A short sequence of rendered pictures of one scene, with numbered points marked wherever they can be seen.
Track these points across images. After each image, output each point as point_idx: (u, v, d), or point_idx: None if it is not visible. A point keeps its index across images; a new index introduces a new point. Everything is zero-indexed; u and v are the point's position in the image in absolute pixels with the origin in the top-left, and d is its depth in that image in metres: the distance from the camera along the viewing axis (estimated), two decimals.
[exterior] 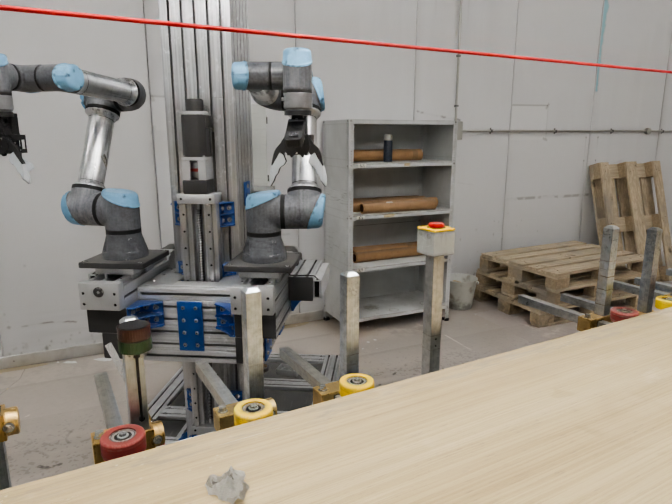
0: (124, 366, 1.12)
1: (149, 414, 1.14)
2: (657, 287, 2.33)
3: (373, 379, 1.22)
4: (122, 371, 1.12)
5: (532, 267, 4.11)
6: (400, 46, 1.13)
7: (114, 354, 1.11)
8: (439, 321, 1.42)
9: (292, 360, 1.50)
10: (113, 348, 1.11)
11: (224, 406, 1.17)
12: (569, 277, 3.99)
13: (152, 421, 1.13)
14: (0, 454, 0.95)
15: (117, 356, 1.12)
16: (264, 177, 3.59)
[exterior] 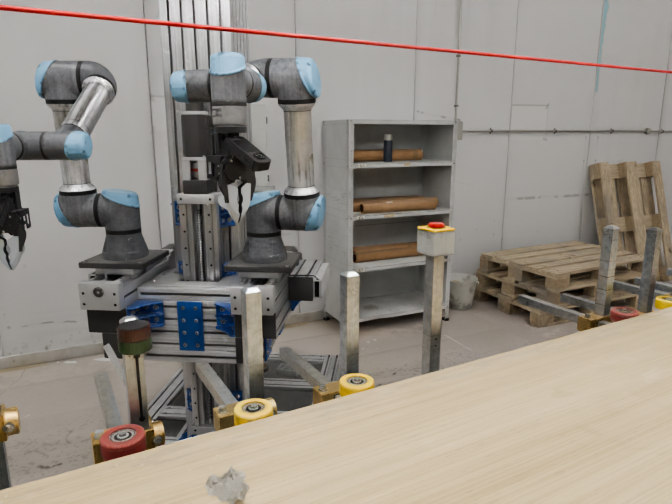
0: (122, 367, 1.12)
1: (148, 414, 1.14)
2: (657, 287, 2.33)
3: (373, 379, 1.22)
4: (121, 372, 1.12)
5: (532, 267, 4.11)
6: (400, 46, 1.13)
7: (112, 355, 1.11)
8: (439, 321, 1.42)
9: (292, 360, 1.50)
10: (111, 349, 1.11)
11: (224, 406, 1.17)
12: (569, 277, 3.99)
13: (152, 421, 1.13)
14: (0, 454, 0.95)
15: (115, 357, 1.12)
16: (264, 177, 3.59)
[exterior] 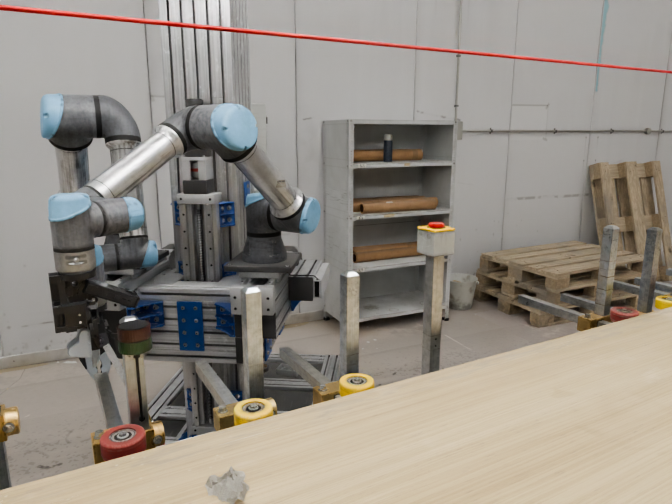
0: (122, 367, 1.12)
1: (148, 414, 1.14)
2: (657, 287, 2.33)
3: (373, 379, 1.22)
4: (121, 372, 1.12)
5: (532, 267, 4.11)
6: (400, 46, 1.13)
7: (112, 355, 1.11)
8: (439, 321, 1.42)
9: (292, 360, 1.50)
10: (111, 349, 1.11)
11: (224, 406, 1.17)
12: (569, 277, 3.99)
13: (152, 421, 1.13)
14: (0, 454, 0.95)
15: (115, 357, 1.12)
16: None
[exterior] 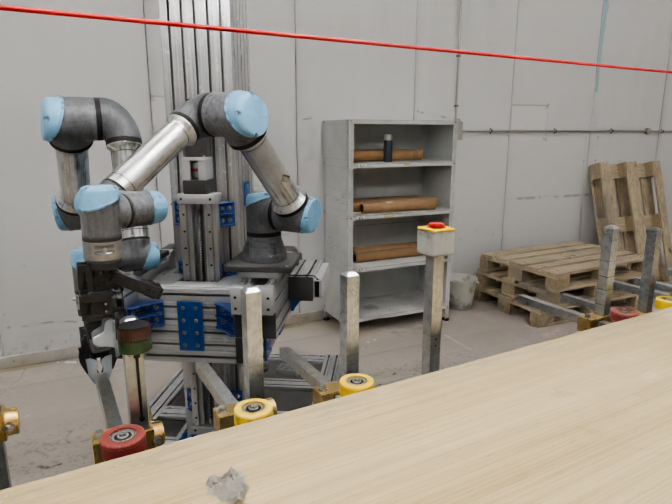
0: None
1: (151, 413, 1.14)
2: (657, 287, 2.33)
3: (373, 379, 1.22)
4: None
5: (532, 267, 4.11)
6: (400, 46, 1.13)
7: None
8: (439, 321, 1.42)
9: (292, 360, 1.50)
10: None
11: (224, 406, 1.17)
12: (569, 277, 3.99)
13: (153, 421, 1.13)
14: (0, 454, 0.95)
15: None
16: None
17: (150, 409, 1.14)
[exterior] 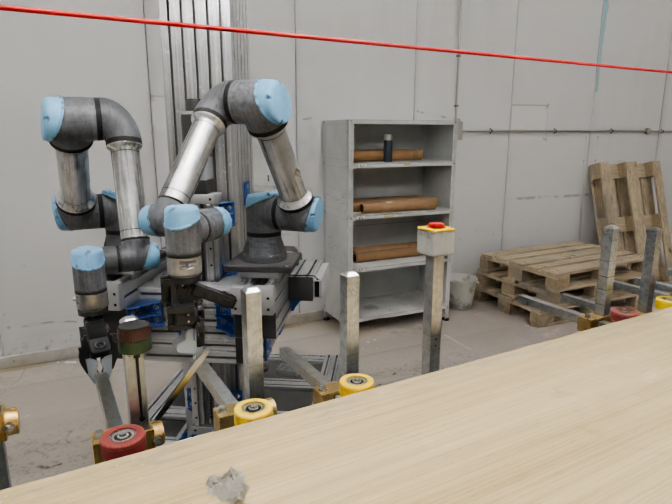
0: (195, 371, 1.20)
1: (162, 416, 1.15)
2: (657, 287, 2.33)
3: (373, 379, 1.22)
4: (191, 372, 1.19)
5: (532, 267, 4.11)
6: (400, 46, 1.13)
7: (202, 358, 1.21)
8: (439, 321, 1.42)
9: (292, 360, 1.50)
10: (206, 354, 1.22)
11: (224, 406, 1.17)
12: (569, 277, 3.99)
13: None
14: (0, 454, 0.95)
15: (201, 361, 1.21)
16: (264, 177, 3.59)
17: (164, 412, 1.15)
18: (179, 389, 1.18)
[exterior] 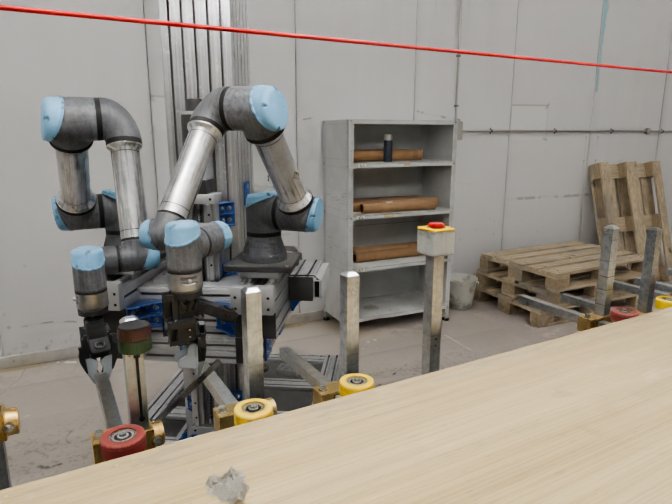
0: (203, 380, 1.21)
1: (163, 418, 1.15)
2: (657, 287, 2.33)
3: (373, 379, 1.22)
4: (199, 380, 1.21)
5: (532, 267, 4.11)
6: (400, 46, 1.13)
7: (212, 368, 1.23)
8: (439, 321, 1.42)
9: (292, 360, 1.50)
10: (217, 366, 1.24)
11: (224, 406, 1.17)
12: (569, 277, 3.99)
13: None
14: (0, 454, 0.95)
15: (210, 371, 1.23)
16: (264, 177, 3.59)
17: (166, 415, 1.16)
18: (185, 395, 1.18)
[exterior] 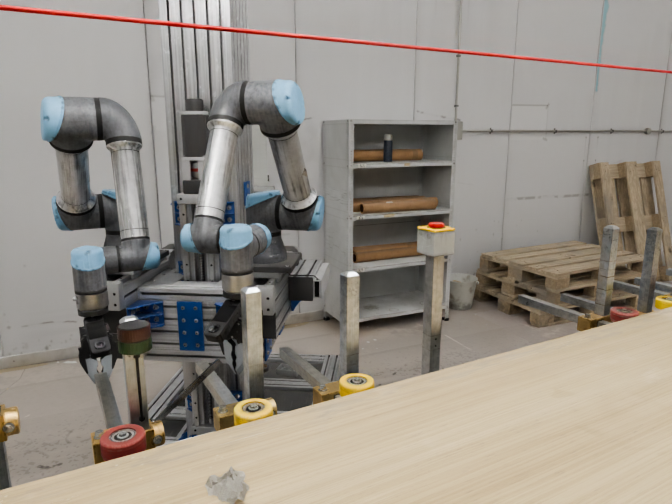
0: (203, 380, 1.21)
1: (163, 418, 1.15)
2: (657, 287, 2.33)
3: (373, 379, 1.22)
4: (199, 380, 1.21)
5: (532, 267, 4.11)
6: (400, 46, 1.13)
7: (212, 368, 1.23)
8: (439, 321, 1.42)
9: (292, 360, 1.50)
10: (217, 366, 1.24)
11: (224, 406, 1.17)
12: (569, 277, 3.99)
13: None
14: (0, 454, 0.95)
15: (210, 371, 1.23)
16: (264, 177, 3.59)
17: (166, 415, 1.16)
18: (185, 395, 1.18)
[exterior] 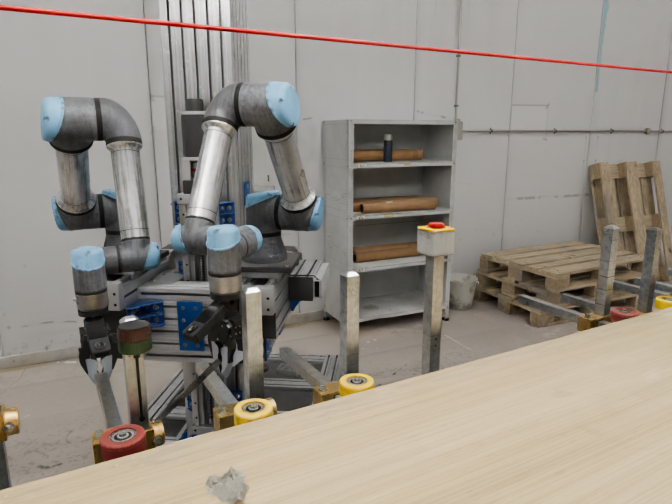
0: (203, 380, 1.21)
1: (163, 418, 1.15)
2: (657, 287, 2.33)
3: (373, 379, 1.22)
4: (199, 380, 1.21)
5: (532, 267, 4.11)
6: (400, 46, 1.13)
7: (212, 368, 1.23)
8: (439, 321, 1.42)
9: (292, 360, 1.50)
10: (217, 366, 1.24)
11: (224, 406, 1.17)
12: (569, 277, 3.99)
13: None
14: (0, 454, 0.95)
15: (210, 371, 1.23)
16: (264, 177, 3.59)
17: (166, 415, 1.16)
18: (185, 395, 1.18)
